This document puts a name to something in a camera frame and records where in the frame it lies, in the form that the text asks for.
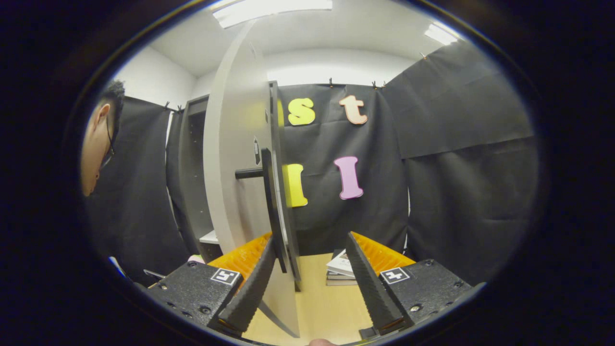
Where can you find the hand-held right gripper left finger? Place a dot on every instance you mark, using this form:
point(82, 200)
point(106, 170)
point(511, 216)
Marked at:
point(250, 298)

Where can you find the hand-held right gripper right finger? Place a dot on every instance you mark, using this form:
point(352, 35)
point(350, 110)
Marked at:
point(372, 293)

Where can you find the grey cabinet door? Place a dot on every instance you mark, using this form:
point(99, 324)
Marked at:
point(230, 158)

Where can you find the dark grey cabinet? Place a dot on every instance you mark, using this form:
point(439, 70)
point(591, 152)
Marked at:
point(187, 168)

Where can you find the beige thin book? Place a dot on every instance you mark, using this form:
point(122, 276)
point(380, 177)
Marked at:
point(341, 283)

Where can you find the dark thin book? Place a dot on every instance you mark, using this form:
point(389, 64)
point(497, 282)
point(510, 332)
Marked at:
point(338, 276)

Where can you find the black backdrop cloth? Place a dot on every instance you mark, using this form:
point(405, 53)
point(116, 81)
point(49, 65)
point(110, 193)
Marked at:
point(456, 168)

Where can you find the black glasses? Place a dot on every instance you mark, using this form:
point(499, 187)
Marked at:
point(112, 146)

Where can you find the small ceiling light panel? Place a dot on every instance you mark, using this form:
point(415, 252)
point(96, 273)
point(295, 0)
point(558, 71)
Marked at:
point(442, 33)

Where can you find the large ceiling light panel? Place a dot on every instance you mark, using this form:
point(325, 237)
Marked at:
point(271, 10)

